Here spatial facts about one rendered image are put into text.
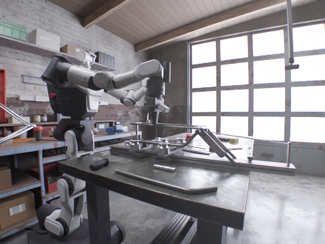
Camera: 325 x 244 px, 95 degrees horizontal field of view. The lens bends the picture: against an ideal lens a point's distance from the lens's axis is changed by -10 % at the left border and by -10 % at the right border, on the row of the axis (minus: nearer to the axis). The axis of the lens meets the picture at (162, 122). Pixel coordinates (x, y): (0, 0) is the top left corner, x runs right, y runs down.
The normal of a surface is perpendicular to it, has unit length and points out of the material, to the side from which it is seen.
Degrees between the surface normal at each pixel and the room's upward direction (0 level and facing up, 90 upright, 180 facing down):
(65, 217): 90
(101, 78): 104
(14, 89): 90
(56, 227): 90
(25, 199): 91
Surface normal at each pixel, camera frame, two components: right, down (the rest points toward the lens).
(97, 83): -0.10, 0.28
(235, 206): 0.00, -1.00
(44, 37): 0.88, 0.02
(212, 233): -0.50, 0.04
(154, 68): -0.16, 0.05
